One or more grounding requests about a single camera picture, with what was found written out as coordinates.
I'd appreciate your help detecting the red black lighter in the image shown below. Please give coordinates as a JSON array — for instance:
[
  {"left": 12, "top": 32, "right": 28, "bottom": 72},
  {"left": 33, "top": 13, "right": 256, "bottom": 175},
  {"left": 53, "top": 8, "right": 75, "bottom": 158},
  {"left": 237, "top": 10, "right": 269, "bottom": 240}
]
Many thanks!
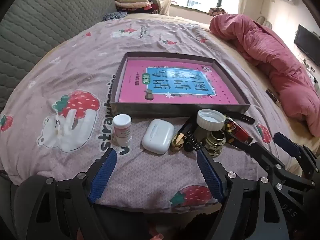
[{"left": 223, "top": 116, "right": 253, "bottom": 145}]

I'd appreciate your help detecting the black yellow digital watch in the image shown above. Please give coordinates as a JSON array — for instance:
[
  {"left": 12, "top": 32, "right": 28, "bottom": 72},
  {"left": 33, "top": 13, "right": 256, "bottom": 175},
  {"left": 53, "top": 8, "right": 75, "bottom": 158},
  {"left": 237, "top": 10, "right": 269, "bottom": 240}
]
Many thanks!
[{"left": 226, "top": 112, "right": 255, "bottom": 125}]

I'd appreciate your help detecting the white ribbed jar lid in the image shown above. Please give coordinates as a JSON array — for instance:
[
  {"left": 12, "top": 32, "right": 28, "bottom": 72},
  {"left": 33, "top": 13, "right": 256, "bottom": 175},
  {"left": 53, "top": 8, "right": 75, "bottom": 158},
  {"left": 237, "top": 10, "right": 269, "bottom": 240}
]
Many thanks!
[{"left": 196, "top": 109, "right": 226, "bottom": 132}]

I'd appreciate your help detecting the black spring hair clip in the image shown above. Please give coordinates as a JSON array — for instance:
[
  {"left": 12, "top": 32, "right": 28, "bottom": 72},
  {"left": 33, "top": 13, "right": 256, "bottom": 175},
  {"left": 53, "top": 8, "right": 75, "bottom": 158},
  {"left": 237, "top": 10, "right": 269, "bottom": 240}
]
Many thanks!
[{"left": 183, "top": 129, "right": 202, "bottom": 152}]

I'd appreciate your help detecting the white pill bottle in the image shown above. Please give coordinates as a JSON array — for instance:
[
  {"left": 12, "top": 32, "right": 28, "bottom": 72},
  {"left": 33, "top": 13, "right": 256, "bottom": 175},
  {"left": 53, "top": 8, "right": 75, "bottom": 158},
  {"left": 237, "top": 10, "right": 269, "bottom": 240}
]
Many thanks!
[{"left": 112, "top": 114, "right": 132, "bottom": 147}]

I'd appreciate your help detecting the white earbuds case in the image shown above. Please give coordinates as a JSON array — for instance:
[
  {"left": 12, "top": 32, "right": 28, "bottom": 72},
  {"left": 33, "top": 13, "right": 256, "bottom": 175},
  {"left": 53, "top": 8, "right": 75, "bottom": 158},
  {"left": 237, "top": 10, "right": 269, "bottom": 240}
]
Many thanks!
[{"left": 142, "top": 119, "right": 174, "bottom": 155}]

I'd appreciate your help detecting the red pink quilt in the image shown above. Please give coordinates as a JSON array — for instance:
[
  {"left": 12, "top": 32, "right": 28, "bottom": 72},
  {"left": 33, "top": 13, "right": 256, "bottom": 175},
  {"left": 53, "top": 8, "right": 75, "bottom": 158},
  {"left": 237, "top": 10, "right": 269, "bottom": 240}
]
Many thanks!
[{"left": 209, "top": 14, "right": 319, "bottom": 137}]

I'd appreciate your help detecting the black gold label tag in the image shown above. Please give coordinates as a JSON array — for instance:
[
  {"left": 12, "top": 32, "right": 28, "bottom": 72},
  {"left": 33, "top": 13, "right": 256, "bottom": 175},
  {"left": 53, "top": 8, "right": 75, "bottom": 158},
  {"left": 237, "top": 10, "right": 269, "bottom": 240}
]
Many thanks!
[{"left": 266, "top": 88, "right": 281, "bottom": 108}]

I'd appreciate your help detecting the pink children's book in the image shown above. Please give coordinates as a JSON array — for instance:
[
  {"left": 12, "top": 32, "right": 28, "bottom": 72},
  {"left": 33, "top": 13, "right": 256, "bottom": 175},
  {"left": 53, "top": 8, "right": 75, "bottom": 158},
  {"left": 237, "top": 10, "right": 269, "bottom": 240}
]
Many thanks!
[{"left": 118, "top": 59, "right": 239, "bottom": 105}]

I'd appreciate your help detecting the grey cardboard box tray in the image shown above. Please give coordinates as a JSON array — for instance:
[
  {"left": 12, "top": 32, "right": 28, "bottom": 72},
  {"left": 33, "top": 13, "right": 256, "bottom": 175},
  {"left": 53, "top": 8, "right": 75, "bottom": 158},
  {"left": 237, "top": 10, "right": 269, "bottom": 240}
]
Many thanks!
[{"left": 110, "top": 51, "right": 250, "bottom": 118}]

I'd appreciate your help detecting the grey quilted headboard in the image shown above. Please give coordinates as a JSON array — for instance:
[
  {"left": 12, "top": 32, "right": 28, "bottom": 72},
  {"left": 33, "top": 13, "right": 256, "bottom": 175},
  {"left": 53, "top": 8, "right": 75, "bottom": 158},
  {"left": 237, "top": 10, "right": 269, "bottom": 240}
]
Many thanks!
[{"left": 1, "top": 0, "right": 116, "bottom": 108}]

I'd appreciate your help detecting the folded clothes stack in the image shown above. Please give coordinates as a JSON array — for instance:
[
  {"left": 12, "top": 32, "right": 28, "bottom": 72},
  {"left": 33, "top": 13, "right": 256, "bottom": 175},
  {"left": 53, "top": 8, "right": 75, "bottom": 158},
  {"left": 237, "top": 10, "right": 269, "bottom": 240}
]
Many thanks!
[{"left": 115, "top": 0, "right": 159, "bottom": 14}]

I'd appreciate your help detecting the blue patterned cloth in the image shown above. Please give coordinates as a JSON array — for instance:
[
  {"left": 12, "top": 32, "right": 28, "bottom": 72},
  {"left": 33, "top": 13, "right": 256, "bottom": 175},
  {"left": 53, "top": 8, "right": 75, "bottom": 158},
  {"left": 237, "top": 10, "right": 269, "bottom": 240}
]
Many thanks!
[{"left": 103, "top": 11, "right": 127, "bottom": 21}]

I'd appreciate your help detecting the wall mounted television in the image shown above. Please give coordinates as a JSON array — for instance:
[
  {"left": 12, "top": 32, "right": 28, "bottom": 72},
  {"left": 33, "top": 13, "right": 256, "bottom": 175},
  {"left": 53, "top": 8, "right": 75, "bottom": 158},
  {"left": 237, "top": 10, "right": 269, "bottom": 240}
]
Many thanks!
[{"left": 294, "top": 25, "right": 320, "bottom": 67}]

